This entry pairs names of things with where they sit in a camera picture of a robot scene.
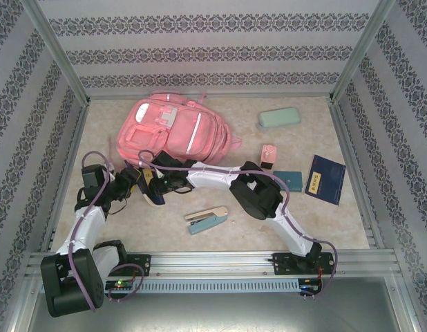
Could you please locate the small circuit board green light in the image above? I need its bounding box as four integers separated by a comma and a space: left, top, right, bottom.
106, 279, 135, 291

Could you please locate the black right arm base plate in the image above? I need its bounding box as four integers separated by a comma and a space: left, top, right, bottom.
272, 252, 334, 277

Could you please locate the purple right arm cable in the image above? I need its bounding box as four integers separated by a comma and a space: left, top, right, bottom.
137, 149, 339, 299

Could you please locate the small teal notebook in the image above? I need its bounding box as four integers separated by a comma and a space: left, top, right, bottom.
272, 170, 303, 192

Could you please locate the small pink box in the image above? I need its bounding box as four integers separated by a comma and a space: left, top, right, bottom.
260, 143, 278, 171

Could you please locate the grey slotted cable duct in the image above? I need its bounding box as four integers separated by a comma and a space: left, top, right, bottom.
40, 278, 301, 295

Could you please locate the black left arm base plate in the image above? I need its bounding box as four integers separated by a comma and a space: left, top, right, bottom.
122, 254, 152, 277

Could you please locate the mint green pencil case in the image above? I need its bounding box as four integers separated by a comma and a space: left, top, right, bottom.
258, 107, 301, 132

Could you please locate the blue and cream stapler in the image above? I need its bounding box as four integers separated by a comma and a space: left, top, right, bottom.
184, 205, 229, 236

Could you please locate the aluminium frame post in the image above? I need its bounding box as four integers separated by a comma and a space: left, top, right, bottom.
21, 0, 91, 105
330, 0, 397, 104

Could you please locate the aluminium frame rail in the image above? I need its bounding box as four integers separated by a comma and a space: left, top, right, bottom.
40, 102, 91, 252
329, 100, 386, 250
85, 91, 335, 102

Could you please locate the pink school backpack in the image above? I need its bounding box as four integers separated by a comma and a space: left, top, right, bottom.
107, 89, 243, 171

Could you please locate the navy book with yellow label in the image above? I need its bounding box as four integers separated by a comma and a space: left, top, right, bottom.
136, 167, 166, 208
304, 154, 348, 207

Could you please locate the wide aluminium mounting rail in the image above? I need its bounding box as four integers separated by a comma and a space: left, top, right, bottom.
26, 250, 399, 278

